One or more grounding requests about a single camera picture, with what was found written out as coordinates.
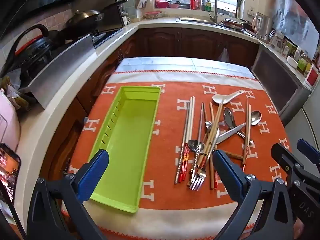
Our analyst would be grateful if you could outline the white plastic container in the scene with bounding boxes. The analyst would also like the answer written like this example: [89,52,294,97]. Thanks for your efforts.
[0,89,20,153]

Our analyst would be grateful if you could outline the smartphone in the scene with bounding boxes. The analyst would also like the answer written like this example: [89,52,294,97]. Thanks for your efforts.
[0,142,22,205]

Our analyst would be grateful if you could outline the green plastic utensil tray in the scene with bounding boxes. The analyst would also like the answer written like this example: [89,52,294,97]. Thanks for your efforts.
[89,86,162,213]

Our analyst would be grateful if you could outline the person's right hand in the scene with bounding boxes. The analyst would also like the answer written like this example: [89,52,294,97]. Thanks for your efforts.
[291,217,307,240]

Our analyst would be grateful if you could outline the small metal teaspoon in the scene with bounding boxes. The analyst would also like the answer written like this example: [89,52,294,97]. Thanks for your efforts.
[199,121,213,155]

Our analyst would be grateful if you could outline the wooden chopstick red twisted end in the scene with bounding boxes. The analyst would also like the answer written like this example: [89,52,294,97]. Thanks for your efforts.
[242,98,251,172]

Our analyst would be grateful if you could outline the metal spoon wooden handle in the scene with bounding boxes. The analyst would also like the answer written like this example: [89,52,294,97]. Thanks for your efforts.
[188,139,244,160]

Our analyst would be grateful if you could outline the dark wooden kitchen cabinets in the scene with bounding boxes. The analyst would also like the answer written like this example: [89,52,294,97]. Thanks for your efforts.
[47,27,260,180]

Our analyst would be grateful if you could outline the steel sink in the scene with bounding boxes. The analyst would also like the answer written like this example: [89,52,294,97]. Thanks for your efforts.
[176,17,218,25]

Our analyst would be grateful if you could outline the white ceramic spoon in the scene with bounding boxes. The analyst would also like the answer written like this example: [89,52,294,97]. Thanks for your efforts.
[212,89,244,105]

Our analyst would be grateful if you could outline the steel electric kettle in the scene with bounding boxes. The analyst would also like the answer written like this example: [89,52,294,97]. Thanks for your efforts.
[251,12,272,40]

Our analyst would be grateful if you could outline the metal fork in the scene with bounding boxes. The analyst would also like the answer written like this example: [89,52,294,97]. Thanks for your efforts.
[189,127,221,191]

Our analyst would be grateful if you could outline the gas stove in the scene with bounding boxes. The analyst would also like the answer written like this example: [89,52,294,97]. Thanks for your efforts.
[91,27,125,48]

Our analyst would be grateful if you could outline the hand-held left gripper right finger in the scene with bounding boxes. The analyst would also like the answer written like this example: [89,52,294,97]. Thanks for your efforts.
[212,149,293,240]

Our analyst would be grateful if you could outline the stainless steel sheet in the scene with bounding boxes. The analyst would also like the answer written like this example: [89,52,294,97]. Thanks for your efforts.
[27,34,98,109]

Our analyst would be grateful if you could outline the orange lettered blanket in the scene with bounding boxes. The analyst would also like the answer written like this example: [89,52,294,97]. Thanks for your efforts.
[61,70,293,233]

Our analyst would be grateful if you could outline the large metal tablespoon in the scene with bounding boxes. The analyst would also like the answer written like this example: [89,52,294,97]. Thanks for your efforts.
[215,110,262,145]

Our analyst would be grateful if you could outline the pale patterned tablecloth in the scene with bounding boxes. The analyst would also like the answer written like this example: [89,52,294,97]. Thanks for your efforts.
[116,57,253,77]

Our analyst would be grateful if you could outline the red and white box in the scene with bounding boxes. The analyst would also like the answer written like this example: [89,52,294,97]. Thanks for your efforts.
[304,66,320,88]

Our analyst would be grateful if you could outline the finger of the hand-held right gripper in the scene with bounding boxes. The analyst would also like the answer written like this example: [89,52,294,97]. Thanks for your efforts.
[297,139,320,178]
[271,142,304,189]

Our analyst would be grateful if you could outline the black wok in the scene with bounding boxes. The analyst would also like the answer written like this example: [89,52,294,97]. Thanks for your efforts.
[64,9,104,34]

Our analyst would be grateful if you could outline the hanging plastic bag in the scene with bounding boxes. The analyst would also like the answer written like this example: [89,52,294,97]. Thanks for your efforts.
[219,47,230,62]

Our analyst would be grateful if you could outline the stainless steel cabinet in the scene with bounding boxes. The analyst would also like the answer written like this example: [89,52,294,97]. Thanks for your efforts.
[251,44,312,120]

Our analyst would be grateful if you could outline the light wooden chopstick black bands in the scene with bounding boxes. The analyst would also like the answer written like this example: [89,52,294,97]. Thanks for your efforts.
[195,103,222,174]
[197,103,224,173]

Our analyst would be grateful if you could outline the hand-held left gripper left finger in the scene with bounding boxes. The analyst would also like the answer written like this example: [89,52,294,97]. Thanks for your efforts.
[26,149,110,240]

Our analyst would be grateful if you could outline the black pot with handle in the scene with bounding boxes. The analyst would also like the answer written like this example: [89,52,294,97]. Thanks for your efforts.
[0,24,54,80]

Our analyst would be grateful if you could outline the stacked plates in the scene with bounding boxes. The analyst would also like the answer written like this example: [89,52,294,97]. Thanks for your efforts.
[220,18,250,32]

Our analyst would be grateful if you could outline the row of spice jars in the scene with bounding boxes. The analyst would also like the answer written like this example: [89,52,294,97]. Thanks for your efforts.
[282,40,315,74]

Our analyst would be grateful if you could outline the wide metal soup spoon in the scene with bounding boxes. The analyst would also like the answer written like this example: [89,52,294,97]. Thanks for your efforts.
[223,107,254,145]

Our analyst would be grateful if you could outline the glass pitcher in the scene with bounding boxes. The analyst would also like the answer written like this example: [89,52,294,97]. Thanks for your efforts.
[269,29,285,49]

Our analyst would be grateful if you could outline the pink plate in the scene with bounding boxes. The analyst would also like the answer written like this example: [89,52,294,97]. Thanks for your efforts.
[144,10,163,20]

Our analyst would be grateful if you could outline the grey refrigerator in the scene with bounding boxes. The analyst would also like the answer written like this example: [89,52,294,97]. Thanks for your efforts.
[284,87,320,153]

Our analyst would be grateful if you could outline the steel kitchen faucet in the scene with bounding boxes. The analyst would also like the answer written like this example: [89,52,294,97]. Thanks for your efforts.
[207,0,219,25]

